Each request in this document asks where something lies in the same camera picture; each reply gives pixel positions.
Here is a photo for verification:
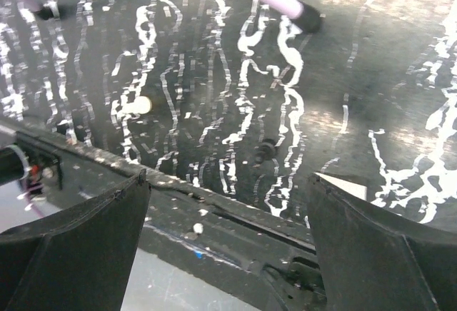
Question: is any black metal base plate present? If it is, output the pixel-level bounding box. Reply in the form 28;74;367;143
1;118;326;310

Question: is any small beige plastic cap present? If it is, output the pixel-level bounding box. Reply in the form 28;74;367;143
123;96;153;115

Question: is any small black screw knob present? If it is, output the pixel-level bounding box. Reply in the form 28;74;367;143
254;138;278;165

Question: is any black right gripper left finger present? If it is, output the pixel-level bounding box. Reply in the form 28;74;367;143
1;170;151;310

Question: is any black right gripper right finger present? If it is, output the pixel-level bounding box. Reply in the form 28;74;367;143
307;174;456;310

